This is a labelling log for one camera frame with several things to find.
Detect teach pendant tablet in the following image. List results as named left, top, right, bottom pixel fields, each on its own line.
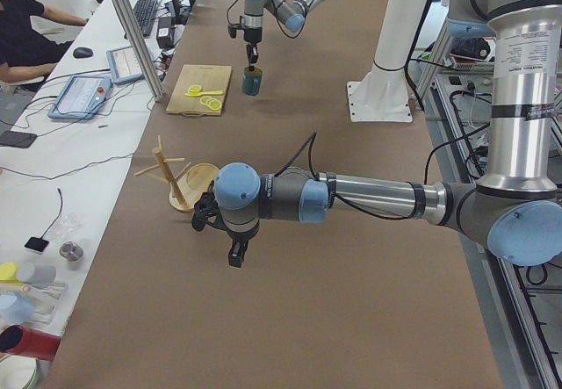
left=47, top=75, right=112, bottom=120
left=106, top=46, right=144, bottom=85

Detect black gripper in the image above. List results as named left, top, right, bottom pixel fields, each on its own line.
left=241, top=25, right=263, bottom=65
left=222, top=213, right=259, bottom=267

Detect black keyboard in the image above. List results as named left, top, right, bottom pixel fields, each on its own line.
left=133, top=0, right=159, bottom=37

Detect black smartphone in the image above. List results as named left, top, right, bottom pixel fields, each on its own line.
left=0, top=131, right=37, bottom=148

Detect person in black shirt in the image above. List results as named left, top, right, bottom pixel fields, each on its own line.
left=1, top=0, right=88, bottom=83

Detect red cylinder bottle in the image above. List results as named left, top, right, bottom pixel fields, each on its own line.
left=1, top=325, right=61, bottom=361

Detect blue mug yellow inside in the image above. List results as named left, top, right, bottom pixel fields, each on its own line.
left=241, top=66, right=263, bottom=97

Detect aluminium frame post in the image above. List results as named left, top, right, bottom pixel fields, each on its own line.
left=112, top=0, right=164, bottom=102

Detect white pedestal column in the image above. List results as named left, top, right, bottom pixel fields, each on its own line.
left=347, top=0, right=431, bottom=123

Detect computer mouse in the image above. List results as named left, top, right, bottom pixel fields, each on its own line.
left=72, top=47, right=94, bottom=59

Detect steel cup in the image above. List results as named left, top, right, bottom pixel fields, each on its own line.
left=59, top=241, right=83, bottom=270

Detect grey cup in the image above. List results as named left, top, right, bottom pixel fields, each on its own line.
left=16, top=263, right=56, bottom=286

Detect wooden cup rack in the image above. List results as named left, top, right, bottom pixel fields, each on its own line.
left=133, top=135, right=219, bottom=213

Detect yellow toy knife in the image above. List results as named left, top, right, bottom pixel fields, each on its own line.
left=184, top=90, right=224, bottom=97

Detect lemon slice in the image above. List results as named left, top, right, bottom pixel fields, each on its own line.
left=186, top=84, right=202, bottom=96
left=199, top=96, right=222, bottom=112

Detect yellow cup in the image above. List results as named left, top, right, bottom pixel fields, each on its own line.
left=0, top=263, right=19, bottom=282

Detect bamboo cutting board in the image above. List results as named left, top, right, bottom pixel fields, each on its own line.
left=166, top=64, right=232, bottom=117

